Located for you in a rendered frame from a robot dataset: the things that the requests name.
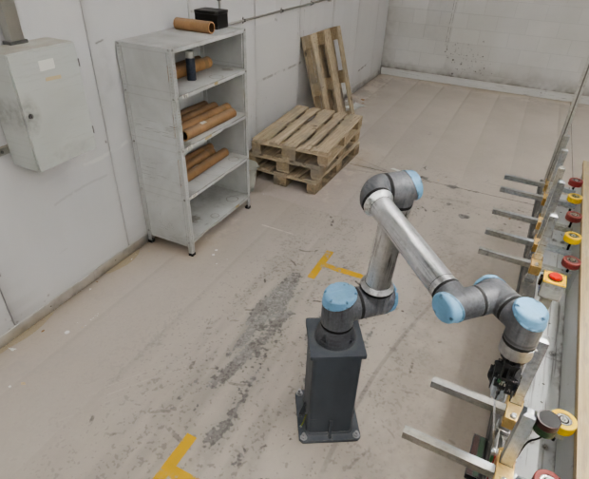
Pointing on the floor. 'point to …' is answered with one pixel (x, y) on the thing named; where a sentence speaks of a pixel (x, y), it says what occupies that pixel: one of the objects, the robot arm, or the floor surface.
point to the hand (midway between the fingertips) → (496, 394)
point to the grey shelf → (171, 106)
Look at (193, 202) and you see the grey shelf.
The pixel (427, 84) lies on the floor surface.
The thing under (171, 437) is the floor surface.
